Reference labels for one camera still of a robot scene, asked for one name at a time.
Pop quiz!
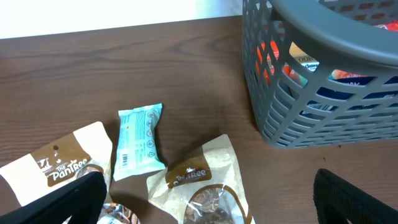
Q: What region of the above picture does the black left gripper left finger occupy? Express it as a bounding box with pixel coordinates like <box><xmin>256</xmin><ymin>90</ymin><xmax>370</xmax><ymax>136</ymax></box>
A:
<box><xmin>1</xmin><ymin>172</ymin><xmax>107</xmax><ymax>224</ymax></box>

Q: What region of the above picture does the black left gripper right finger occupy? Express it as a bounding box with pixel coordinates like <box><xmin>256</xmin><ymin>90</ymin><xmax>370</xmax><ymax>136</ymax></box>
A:
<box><xmin>313</xmin><ymin>169</ymin><xmax>397</xmax><ymax>224</ymax></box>

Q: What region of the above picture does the brown white coffee bag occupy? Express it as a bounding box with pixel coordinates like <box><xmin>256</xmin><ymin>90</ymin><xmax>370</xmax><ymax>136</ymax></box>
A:
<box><xmin>1</xmin><ymin>121</ymin><xmax>113</xmax><ymax>208</ymax></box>

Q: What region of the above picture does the teal snack packet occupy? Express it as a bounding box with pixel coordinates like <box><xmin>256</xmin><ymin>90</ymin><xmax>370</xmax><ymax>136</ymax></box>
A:
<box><xmin>113</xmin><ymin>103</ymin><xmax>165</xmax><ymax>181</ymax></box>

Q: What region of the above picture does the cookie bag with barcode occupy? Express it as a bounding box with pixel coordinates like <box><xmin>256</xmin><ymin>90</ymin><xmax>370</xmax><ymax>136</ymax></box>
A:
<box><xmin>146</xmin><ymin>134</ymin><xmax>255</xmax><ymax>224</ymax></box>

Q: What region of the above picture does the orange spaghetti packet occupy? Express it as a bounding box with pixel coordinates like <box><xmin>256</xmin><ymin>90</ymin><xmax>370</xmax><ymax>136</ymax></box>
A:
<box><xmin>254</xmin><ymin>20</ymin><xmax>398</xmax><ymax>83</ymax></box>

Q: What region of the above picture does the grey plastic basket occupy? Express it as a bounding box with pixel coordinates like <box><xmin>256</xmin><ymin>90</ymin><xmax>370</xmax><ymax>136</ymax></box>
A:
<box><xmin>242</xmin><ymin>0</ymin><xmax>397</xmax><ymax>148</ymax></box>

